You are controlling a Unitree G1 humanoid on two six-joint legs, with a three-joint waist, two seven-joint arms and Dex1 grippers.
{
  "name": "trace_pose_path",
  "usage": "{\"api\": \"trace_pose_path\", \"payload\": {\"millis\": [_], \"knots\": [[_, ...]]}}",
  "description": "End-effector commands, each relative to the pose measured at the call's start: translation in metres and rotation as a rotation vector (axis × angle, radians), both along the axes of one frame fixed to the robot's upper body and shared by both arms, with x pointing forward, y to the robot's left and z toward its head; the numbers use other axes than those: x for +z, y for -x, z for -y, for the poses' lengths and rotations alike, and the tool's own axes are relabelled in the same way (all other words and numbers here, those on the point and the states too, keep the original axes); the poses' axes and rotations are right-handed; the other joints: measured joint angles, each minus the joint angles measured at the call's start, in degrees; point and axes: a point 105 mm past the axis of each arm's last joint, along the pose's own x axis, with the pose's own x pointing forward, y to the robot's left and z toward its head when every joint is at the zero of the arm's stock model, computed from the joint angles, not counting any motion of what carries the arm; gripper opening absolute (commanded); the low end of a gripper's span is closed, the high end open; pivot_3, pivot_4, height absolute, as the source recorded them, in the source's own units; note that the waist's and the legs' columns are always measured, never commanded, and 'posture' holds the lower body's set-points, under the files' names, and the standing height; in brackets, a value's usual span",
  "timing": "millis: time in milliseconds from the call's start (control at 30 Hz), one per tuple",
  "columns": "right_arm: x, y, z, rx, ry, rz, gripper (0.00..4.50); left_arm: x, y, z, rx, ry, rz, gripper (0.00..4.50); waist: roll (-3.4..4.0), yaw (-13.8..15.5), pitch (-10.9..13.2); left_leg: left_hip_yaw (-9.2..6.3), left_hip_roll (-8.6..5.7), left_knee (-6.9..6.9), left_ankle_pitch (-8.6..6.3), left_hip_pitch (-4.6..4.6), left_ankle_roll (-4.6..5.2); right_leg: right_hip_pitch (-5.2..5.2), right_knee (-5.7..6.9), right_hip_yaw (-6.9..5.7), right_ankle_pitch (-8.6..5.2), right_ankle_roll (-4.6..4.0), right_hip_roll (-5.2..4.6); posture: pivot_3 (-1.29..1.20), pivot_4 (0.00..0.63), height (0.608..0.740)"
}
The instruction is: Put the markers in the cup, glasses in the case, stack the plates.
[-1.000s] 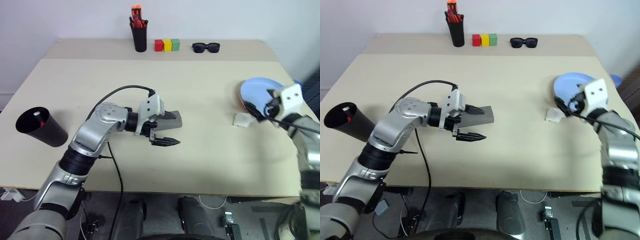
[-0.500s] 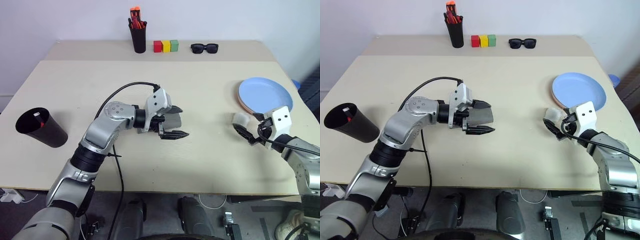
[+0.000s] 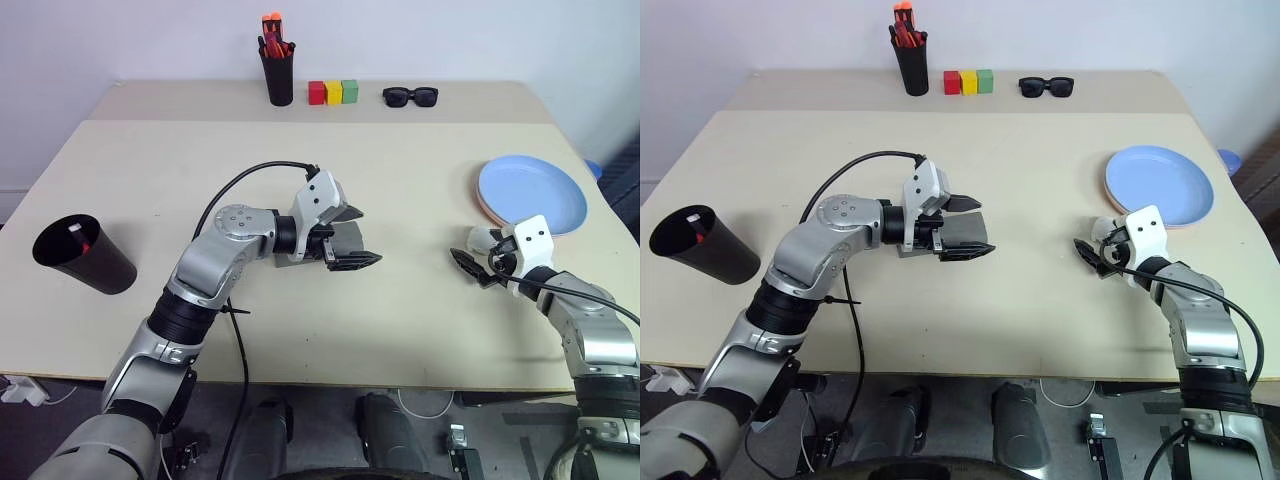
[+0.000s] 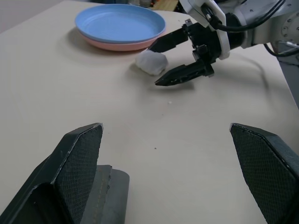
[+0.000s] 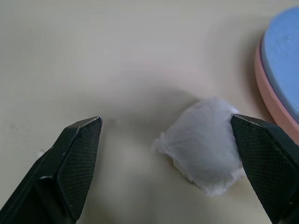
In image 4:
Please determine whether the blue plastic plate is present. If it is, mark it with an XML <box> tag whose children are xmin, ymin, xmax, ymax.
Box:
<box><xmin>74</xmin><ymin>5</ymin><xmax>167</xmax><ymax>45</ymax></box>

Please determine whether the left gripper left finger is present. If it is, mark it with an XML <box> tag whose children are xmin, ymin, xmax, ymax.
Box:
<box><xmin>0</xmin><ymin>122</ymin><xmax>104</xmax><ymax>224</ymax></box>

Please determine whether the grey glasses case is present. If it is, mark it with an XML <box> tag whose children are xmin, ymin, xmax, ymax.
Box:
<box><xmin>80</xmin><ymin>164</ymin><xmax>131</xmax><ymax>224</ymax></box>

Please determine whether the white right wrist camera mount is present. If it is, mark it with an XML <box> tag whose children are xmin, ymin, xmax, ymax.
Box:
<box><xmin>179</xmin><ymin>0</ymin><xmax>231</xmax><ymax>60</ymax></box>

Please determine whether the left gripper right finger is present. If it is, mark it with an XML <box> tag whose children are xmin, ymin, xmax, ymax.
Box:
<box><xmin>229</xmin><ymin>122</ymin><xmax>299</xmax><ymax>224</ymax></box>

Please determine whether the pink plastic plate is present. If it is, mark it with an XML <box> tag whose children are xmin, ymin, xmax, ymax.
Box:
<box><xmin>78</xmin><ymin>29</ymin><xmax>168</xmax><ymax>52</ymax></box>

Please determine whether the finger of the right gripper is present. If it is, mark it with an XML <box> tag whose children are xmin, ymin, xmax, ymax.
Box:
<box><xmin>148</xmin><ymin>27</ymin><xmax>189</xmax><ymax>54</ymax></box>
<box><xmin>154</xmin><ymin>62</ymin><xmax>208</xmax><ymax>88</ymax></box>

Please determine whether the white crumpled paper ball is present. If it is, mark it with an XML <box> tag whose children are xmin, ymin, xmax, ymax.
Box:
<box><xmin>135</xmin><ymin>49</ymin><xmax>169</xmax><ymax>76</ymax></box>

